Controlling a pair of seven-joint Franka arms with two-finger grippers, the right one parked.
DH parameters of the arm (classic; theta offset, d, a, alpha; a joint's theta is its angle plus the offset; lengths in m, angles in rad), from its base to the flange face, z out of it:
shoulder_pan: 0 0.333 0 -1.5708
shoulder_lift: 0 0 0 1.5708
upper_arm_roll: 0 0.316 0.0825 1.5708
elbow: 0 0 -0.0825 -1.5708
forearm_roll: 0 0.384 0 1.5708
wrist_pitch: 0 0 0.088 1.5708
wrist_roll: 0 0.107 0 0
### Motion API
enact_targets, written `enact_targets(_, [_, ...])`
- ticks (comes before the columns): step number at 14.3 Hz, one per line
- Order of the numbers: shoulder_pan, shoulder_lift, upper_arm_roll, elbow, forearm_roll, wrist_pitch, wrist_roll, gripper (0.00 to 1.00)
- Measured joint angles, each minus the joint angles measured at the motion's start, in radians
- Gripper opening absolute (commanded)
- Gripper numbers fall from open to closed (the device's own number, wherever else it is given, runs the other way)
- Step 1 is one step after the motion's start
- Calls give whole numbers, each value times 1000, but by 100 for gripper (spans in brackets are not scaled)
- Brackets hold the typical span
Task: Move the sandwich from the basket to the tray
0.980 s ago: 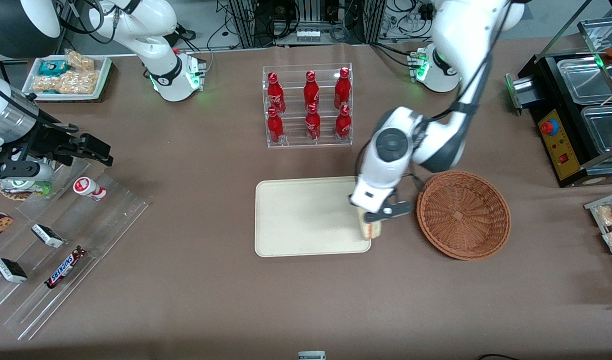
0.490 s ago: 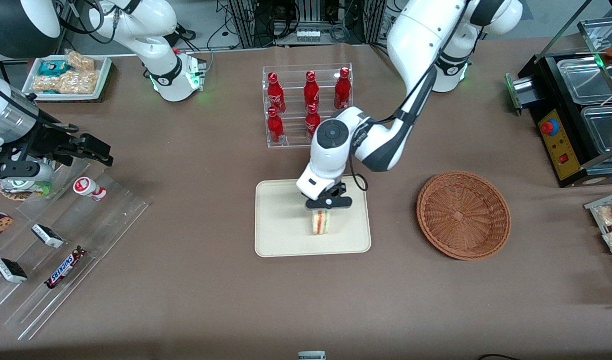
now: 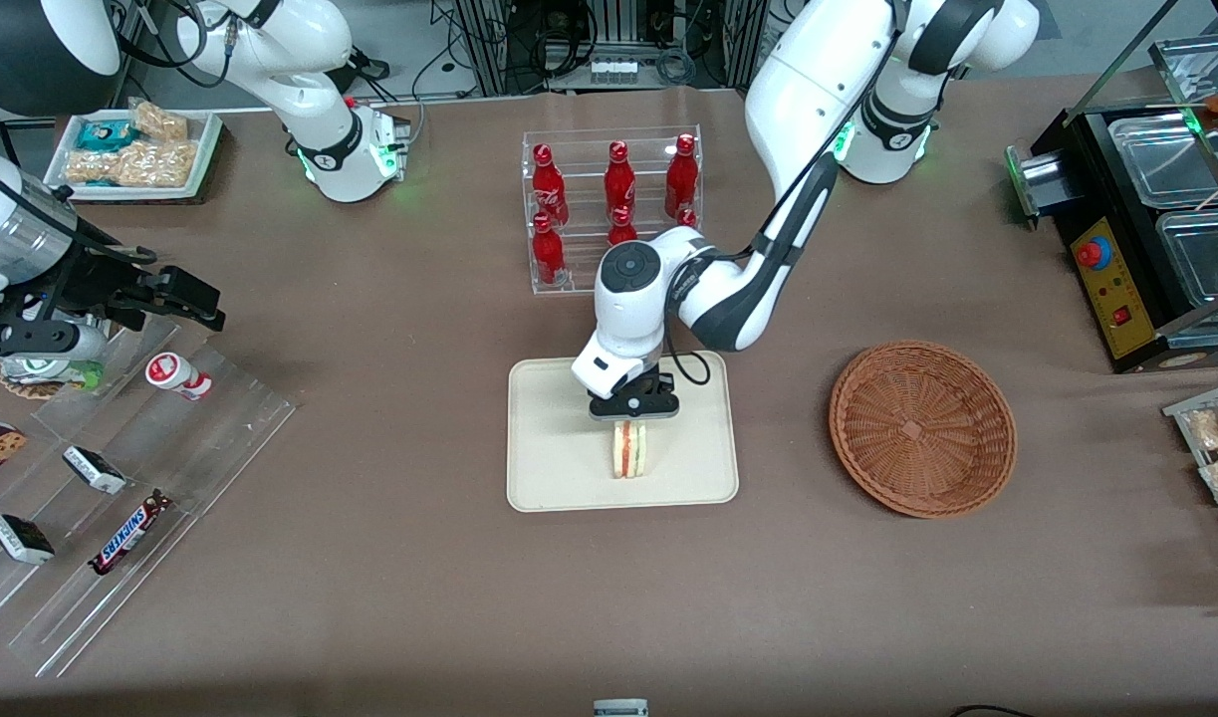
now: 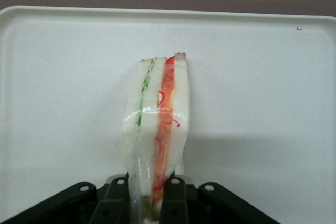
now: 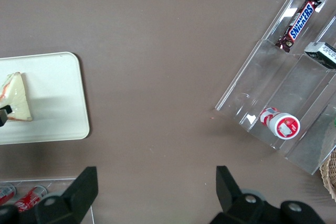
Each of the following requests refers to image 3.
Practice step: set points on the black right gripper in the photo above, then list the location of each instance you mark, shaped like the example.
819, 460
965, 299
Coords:
93, 280

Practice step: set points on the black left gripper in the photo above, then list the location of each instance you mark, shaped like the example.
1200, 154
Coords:
653, 381

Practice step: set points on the triangle sandwich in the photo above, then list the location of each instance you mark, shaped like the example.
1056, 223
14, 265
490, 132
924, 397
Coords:
628, 453

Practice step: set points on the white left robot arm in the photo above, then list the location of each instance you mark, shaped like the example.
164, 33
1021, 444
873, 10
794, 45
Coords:
818, 90

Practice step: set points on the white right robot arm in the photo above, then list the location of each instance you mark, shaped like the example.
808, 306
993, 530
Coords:
300, 60

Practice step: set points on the cream plastic tray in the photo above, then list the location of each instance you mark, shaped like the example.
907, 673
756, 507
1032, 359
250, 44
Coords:
559, 448

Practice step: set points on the white snack tray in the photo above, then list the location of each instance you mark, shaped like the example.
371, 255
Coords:
1179, 411
205, 149

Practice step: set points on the round brown wicker basket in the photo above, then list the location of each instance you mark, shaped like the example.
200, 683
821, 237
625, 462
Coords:
922, 428

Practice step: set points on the white red yogurt bottle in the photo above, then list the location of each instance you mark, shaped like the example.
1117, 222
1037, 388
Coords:
170, 370

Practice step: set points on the clear acrylic tiered stand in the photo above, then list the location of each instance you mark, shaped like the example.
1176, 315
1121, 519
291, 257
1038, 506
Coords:
220, 428

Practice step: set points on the large rice cracker pack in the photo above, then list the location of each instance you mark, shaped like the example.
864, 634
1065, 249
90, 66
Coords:
140, 164

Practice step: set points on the clear acrylic bottle rack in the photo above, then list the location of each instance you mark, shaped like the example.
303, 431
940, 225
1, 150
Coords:
581, 269

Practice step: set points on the red cola bottle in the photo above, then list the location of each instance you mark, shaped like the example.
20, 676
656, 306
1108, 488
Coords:
622, 231
619, 184
687, 217
681, 179
548, 254
547, 194

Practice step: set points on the small rice cracker pack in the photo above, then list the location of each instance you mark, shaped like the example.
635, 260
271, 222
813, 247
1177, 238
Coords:
160, 121

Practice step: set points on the teal snack packet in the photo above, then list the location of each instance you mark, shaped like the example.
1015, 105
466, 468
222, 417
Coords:
106, 134

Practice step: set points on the black white chocolate bar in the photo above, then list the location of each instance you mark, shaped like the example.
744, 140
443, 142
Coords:
96, 470
23, 540

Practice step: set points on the brown Snickers bar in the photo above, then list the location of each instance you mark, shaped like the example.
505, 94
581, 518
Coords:
125, 536

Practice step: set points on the grey device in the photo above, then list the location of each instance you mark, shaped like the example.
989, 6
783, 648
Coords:
620, 709

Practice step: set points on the white power strip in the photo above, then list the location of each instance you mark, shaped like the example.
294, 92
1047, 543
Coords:
613, 72

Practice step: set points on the black food warmer yellow panel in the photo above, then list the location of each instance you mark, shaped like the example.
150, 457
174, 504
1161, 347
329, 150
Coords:
1106, 279

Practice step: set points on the steel food pan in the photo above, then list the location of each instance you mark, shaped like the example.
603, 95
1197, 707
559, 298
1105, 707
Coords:
1161, 164
1211, 259

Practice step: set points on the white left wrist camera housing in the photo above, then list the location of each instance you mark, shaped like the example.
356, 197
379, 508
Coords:
604, 368

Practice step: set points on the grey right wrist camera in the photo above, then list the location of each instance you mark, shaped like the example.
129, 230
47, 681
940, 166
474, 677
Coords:
51, 344

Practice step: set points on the aluminium frame rack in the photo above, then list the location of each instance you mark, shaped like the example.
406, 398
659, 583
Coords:
489, 50

